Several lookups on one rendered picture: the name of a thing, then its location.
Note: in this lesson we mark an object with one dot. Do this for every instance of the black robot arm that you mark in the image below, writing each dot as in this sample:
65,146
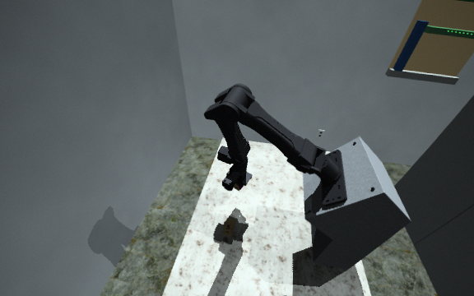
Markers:
305,156

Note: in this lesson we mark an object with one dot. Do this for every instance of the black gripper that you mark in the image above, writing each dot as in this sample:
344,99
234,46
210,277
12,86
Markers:
248,177

